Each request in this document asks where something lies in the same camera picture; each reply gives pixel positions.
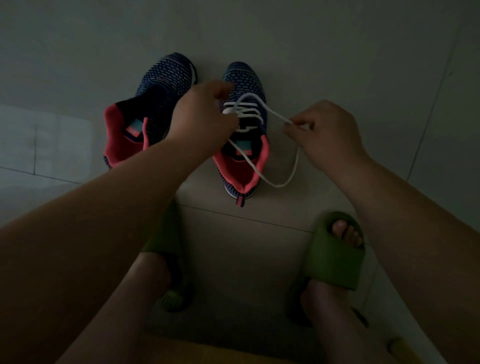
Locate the person's left hand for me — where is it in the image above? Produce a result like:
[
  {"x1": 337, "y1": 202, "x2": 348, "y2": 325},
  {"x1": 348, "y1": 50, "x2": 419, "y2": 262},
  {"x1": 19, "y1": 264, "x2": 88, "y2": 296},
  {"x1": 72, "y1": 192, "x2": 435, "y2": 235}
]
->
[{"x1": 164, "y1": 79, "x2": 241, "y2": 160}]

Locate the person's right hand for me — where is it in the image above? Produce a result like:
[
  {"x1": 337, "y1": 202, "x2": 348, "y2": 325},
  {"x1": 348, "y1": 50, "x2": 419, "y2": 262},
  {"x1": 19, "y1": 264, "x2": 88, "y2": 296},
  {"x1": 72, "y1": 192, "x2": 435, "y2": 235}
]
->
[{"x1": 283, "y1": 100, "x2": 372, "y2": 188}]

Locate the white shoelace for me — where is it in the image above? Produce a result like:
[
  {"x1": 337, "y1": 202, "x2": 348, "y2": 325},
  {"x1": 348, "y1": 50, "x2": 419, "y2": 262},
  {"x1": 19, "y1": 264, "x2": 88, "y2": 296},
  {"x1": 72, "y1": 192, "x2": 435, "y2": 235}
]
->
[{"x1": 222, "y1": 92, "x2": 310, "y2": 188}]

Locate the blue knit sneaker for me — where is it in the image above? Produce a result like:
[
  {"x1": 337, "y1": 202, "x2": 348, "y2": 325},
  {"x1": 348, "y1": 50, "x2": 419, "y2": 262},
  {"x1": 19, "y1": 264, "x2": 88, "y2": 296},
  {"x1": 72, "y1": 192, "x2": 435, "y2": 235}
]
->
[
  {"x1": 103, "y1": 52, "x2": 199, "y2": 170},
  {"x1": 211, "y1": 61, "x2": 271, "y2": 208}
]

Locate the person's right forearm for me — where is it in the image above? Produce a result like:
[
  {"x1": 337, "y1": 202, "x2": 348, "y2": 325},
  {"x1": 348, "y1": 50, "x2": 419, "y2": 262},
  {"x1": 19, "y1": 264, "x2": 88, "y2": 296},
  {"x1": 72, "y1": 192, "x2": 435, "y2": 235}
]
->
[{"x1": 341, "y1": 157, "x2": 480, "y2": 364}]

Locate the person's left forearm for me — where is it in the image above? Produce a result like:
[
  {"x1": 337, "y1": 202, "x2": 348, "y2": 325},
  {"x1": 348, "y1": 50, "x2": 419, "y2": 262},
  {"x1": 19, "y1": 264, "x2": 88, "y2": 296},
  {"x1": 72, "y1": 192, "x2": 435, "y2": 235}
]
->
[{"x1": 0, "y1": 138, "x2": 203, "y2": 364}]

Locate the person's right leg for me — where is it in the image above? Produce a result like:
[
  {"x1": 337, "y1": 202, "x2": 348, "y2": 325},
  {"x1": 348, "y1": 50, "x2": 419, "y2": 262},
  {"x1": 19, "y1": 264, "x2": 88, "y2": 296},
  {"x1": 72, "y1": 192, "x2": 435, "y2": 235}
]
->
[{"x1": 299, "y1": 219, "x2": 398, "y2": 364}]

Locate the person's leg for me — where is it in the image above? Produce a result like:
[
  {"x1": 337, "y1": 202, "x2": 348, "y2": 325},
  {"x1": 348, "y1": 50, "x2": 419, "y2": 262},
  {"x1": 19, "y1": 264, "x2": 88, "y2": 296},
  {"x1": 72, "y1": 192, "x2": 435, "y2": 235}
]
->
[
  {"x1": 56, "y1": 251, "x2": 173, "y2": 364},
  {"x1": 299, "y1": 219, "x2": 398, "y2": 364}
]

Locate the person's left leg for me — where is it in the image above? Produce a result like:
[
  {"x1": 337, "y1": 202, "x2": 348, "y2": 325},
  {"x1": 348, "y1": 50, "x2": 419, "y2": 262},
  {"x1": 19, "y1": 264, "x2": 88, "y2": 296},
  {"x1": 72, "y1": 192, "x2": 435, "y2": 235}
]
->
[{"x1": 56, "y1": 251, "x2": 173, "y2": 364}]

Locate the green foam slipper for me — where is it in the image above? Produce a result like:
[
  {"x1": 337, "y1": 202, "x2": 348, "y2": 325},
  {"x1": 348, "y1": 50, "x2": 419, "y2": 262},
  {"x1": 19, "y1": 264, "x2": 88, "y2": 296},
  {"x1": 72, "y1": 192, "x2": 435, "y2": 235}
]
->
[
  {"x1": 141, "y1": 200, "x2": 196, "y2": 313},
  {"x1": 286, "y1": 211, "x2": 367, "y2": 327}
]

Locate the hanging drawstring cord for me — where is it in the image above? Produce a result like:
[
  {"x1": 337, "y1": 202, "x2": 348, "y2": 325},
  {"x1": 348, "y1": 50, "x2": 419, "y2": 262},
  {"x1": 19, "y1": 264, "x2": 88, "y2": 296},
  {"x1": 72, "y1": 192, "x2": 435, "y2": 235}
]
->
[{"x1": 351, "y1": 307, "x2": 370, "y2": 329}]

